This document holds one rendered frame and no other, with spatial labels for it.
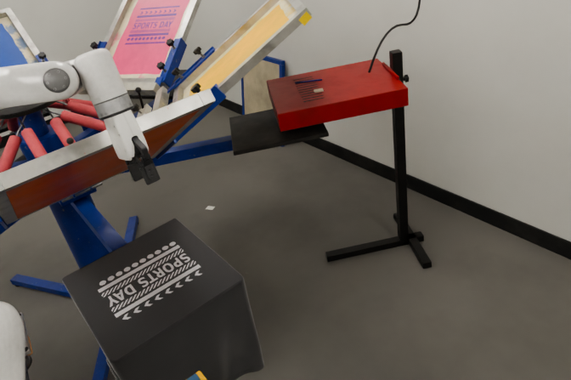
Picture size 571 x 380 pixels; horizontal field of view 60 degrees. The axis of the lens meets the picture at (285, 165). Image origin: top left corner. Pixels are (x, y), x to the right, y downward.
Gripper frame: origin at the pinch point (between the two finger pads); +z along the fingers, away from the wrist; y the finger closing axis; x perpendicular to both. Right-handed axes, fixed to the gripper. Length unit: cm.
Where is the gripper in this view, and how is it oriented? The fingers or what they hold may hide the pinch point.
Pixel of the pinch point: (145, 176)
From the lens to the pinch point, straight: 113.5
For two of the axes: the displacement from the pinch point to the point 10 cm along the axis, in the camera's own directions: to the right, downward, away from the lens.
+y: 5.5, 0.5, -8.4
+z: 3.2, 9.1, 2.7
